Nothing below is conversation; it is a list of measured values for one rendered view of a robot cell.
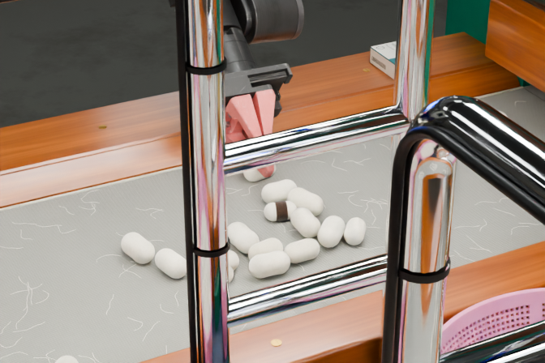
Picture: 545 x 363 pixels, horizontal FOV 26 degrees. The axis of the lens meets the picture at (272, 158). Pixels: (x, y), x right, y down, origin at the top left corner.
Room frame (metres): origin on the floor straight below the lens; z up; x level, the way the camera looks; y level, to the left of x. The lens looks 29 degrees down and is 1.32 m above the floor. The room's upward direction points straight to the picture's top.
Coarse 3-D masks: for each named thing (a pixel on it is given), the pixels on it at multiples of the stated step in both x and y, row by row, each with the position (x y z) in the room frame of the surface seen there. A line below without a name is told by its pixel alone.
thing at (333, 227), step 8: (328, 216) 0.91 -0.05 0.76; (336, 216) 0.91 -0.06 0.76; (328, 224) 0.90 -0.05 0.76; (336, 224) 0.90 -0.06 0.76; (344, 224) 0.91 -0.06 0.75; (320, 232) 0.89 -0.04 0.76; (328, 232) 0.89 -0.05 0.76; (336, 232) 0.89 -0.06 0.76; (320, 240) 0.89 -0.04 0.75; (328, 240) 0.88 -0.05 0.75; (336, 240) 0.88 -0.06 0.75
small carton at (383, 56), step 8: (376, 48) 1.23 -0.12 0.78; (384, 48) 1.23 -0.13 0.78; (392, 48) 1.23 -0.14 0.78; (376, 56) 1.23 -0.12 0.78; (384, 56) 1.21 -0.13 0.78; (392, 56) 1.21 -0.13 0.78; (376, 64) 1.23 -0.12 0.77; (384, 64) 1.21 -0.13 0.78; (392, 64) 1.20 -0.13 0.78; (384, 72) 1.21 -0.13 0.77; (392, 72) 1.20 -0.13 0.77
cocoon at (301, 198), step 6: (294, 192) 0.95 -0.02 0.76; (300, 192) 0.95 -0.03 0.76; (306, 192) 0.95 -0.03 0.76; (288, 198) 0.95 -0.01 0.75; (294, 198) 0.95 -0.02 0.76; (300, 198) 0.95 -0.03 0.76; (306, 198) 0.94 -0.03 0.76; (312, 198) 0.94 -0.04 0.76; (318, 198) 0.94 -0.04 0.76; (300, 204) 0.94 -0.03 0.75; (306, 204) 0.94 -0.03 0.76; (312, 204) 0.94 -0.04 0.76; (318, 204) 0.94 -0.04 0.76; (312, 210) 0.94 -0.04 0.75; (318, 210) 0.94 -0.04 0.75
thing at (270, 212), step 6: (270, 204) 0.94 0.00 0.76; (288, 204) 0.94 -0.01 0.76; (294, 204) 0.94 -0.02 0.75; (264, 210) 0.94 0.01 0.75; (270, 210) 0.93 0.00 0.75; (276, 210) 0.93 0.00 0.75; (288, 210) 0.93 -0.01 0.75; (270, 216) 0.93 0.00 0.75; (276, 216) 0.93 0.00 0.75; (288, 216) 0.93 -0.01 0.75
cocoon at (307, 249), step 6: (306, 240) 0.87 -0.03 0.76; (312, 240) 0.87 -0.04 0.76; (288, 246) 0.87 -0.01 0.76; (294, 246) 0.86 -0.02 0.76; (300, 246) 0.86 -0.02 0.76; (306, 246) 0.87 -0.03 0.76; (312, 246) 0.87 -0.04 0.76; (318, 246) 0.87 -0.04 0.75; (288, 252) 0.86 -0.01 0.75; (294, 252) 0.86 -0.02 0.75; (300, 252) 0.86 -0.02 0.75; (306, 252) 0.86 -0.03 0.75; (312, 252) 0.87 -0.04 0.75; (318, 252) 0.87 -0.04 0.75; (294, 258) 0.86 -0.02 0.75; (300, 258) 0.86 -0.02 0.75; (306, 258) 0.86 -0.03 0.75; (312, 258) 0.87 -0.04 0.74
